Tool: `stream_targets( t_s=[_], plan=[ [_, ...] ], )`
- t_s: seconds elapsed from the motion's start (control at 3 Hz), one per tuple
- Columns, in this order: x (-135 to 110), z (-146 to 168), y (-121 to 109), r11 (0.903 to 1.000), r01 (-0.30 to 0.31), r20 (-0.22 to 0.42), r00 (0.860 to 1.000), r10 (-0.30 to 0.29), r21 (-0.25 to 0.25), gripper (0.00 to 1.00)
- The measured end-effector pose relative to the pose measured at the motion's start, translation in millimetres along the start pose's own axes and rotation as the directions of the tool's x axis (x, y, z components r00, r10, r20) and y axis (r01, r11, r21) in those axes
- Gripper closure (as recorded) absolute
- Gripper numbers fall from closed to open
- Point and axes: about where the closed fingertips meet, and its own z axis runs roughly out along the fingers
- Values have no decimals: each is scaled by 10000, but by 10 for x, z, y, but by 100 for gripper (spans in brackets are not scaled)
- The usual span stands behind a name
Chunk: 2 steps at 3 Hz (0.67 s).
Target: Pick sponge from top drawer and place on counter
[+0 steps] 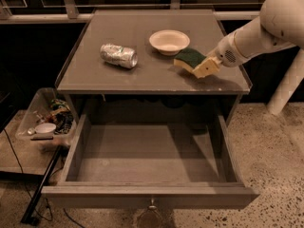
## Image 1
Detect clear plastic storage bin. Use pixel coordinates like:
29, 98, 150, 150
15, 88, 77, 152

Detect open grey top drawer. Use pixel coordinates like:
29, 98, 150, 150
43, 115, 258, 209

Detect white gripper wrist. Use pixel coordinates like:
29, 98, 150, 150
193, 30, 249, 79

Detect metal drawer handle knob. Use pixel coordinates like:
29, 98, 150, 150
148, 199, 158, 211

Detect black metal bar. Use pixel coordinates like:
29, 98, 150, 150
21, 145, 63, 225

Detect assorted items in bin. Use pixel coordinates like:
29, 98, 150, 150
36, 99, 74, 134

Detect white paper bowl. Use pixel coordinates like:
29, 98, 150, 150
149, 29, 190, 56

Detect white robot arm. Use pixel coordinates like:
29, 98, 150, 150
193, 0, 304, 115

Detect crushed silver soda can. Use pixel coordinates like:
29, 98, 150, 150
100, 44, 138, 69

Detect metal window railing frame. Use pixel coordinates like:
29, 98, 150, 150
0, 0, 304, 25

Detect black cable on floor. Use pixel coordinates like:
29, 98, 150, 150
3, 128, 86, 228

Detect small white bowl in bin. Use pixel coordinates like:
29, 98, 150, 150
35, 123, 56, 134

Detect green and yellow sponge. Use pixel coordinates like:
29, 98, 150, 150
174, 47, 205, 72

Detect grey cabinet counter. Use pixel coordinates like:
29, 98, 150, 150
56, 9, 251, 104

